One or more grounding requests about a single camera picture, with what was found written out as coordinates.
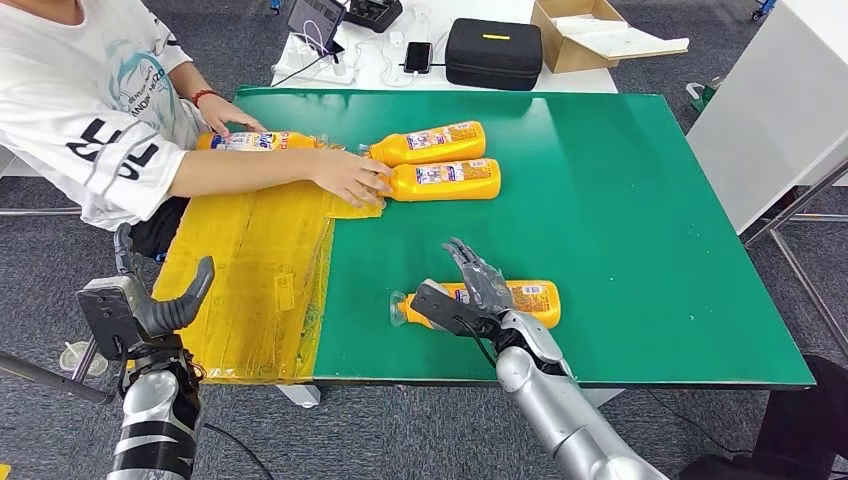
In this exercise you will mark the silver metal table frame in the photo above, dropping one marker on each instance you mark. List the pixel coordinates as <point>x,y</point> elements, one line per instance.
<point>795,201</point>

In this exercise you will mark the white sheet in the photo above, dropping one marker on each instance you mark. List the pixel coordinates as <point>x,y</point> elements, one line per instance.
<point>619,38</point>

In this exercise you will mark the dark tablet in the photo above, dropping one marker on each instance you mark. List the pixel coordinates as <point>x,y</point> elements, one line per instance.
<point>316,18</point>

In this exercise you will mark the person's left hand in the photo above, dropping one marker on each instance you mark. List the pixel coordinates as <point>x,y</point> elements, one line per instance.
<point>228,119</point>

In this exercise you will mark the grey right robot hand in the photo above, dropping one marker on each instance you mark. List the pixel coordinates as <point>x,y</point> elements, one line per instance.
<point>487,285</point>

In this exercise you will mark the black metal floor bar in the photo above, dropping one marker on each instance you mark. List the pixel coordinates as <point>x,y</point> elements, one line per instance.
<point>53,381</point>

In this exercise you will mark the brown cardboard box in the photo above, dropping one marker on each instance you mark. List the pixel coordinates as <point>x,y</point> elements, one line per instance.
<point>565,52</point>

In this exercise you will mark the silver metal rail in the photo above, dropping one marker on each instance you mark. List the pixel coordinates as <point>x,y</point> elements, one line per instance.
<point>40,212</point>

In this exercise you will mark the person's right hand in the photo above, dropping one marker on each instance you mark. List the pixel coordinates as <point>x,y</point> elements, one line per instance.
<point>351,177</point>

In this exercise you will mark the person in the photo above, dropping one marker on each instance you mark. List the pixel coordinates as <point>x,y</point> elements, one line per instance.
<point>66,99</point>

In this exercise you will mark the white table foot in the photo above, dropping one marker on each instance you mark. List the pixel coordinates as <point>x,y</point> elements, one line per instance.
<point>301,396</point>
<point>606,396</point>

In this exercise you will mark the clear plastic lid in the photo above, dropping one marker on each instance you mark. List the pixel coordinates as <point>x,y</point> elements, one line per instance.
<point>69,358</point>

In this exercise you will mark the black charger device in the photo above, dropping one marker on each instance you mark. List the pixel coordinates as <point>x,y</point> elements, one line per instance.
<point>373,12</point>

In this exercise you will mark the white table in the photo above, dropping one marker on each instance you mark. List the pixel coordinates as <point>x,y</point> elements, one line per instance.
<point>586,79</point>

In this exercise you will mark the silver metal leg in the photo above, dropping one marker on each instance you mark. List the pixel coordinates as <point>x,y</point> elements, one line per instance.
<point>83,364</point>

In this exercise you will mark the black zip case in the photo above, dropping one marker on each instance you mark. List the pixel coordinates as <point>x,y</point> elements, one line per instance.
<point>493,54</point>

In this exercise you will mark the green white floor bracket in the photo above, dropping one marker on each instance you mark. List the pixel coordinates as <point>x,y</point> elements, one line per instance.
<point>703,96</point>

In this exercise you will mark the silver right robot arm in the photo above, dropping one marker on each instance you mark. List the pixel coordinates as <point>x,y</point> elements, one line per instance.
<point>556,411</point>

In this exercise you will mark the white power strip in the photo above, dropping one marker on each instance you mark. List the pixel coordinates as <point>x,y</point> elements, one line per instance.
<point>300,66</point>

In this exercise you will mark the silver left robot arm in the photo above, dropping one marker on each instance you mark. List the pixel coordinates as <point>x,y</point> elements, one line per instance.
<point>152,411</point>

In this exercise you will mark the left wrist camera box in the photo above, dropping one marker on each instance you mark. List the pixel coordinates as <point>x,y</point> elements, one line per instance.
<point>106,318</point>

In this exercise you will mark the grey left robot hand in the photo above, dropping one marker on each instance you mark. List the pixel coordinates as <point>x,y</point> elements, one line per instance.
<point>166,314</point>

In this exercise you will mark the yellow taped cardboard mat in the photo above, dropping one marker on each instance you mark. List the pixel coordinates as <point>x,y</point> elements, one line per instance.
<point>265,265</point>

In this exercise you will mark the orange detergent bottle clear cap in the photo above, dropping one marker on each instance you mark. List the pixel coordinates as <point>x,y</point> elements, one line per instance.
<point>434,142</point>
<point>450,180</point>
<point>265,140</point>
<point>530,301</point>

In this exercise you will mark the black smartphone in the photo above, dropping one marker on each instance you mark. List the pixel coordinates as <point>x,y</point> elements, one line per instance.
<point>418,57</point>

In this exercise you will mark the person's left forearm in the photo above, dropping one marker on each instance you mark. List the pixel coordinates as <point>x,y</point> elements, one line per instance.
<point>189,79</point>

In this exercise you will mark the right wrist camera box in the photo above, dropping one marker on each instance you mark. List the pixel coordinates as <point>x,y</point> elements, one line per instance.
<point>444,308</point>

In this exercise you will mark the person's right forearm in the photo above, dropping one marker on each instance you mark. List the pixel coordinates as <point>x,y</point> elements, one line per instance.
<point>252,172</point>

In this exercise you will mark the white charger plug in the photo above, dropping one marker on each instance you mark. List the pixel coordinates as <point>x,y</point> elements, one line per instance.
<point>396,38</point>

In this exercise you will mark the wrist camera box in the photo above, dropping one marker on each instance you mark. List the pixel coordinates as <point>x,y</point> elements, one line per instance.
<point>106,318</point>
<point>444,308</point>

